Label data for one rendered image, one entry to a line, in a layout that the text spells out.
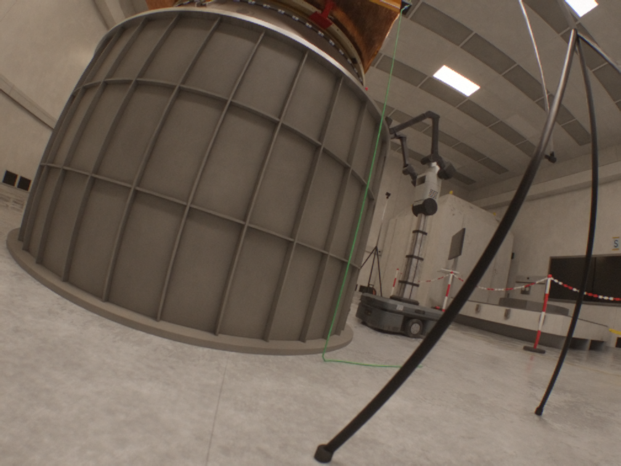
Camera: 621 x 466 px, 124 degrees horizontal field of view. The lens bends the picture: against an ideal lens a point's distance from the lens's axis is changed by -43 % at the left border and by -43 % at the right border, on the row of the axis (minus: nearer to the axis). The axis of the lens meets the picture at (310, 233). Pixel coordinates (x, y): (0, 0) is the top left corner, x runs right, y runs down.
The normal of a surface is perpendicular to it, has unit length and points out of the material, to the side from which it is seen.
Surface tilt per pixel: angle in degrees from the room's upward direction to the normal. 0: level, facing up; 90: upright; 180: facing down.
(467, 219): 90
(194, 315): 90
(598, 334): 90
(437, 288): 90
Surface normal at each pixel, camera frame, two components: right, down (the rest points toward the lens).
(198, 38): 0.18, -0.09
